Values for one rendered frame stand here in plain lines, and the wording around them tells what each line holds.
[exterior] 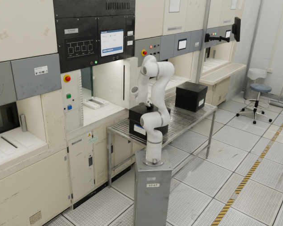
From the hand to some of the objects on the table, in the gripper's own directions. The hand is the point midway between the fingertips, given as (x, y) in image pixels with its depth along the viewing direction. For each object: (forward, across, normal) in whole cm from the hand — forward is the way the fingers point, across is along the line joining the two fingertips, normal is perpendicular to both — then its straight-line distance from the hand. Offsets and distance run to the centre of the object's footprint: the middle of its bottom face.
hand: (149, 106), depth 240 cm
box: (+82, -5, +43) cm, 92 cm away
